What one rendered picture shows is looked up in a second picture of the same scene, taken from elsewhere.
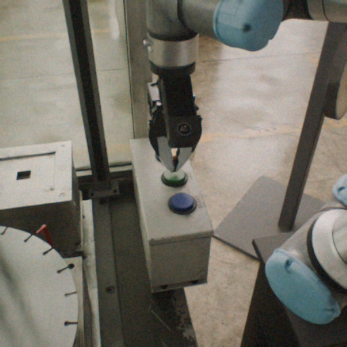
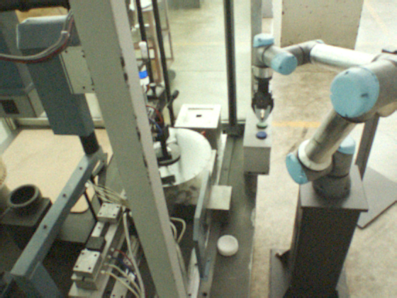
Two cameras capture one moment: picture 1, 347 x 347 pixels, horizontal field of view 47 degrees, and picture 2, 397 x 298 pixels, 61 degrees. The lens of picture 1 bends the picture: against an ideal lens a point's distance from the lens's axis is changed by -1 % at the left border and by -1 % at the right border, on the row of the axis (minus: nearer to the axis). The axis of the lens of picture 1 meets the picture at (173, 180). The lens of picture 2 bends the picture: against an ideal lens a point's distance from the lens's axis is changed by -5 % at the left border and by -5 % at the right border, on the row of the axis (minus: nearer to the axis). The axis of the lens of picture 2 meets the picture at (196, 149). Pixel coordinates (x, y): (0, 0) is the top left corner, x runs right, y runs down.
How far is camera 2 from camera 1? 76 cm
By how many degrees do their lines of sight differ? 19
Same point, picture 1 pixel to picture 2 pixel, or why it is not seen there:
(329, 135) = not seen: outside the picture
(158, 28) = (256, 62)
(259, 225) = not seen: hidden behind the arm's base
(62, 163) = (215, 113)
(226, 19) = (274, 64)
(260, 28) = (286, 67)
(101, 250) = (226, 155)
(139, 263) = (241, 162)
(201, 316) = (282, 227)
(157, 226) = (248, 142)
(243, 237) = not seen: hidden behind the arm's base
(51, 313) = (201, 156)
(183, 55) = (265, 73)
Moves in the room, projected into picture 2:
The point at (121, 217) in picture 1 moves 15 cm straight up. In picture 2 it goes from (238, 144) to (237, 116)
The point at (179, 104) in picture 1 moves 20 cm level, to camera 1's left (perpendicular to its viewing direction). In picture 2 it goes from (262, 91) to (212, 86)
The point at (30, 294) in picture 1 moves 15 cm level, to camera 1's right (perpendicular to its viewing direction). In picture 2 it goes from (196, 150) to (235, 157)
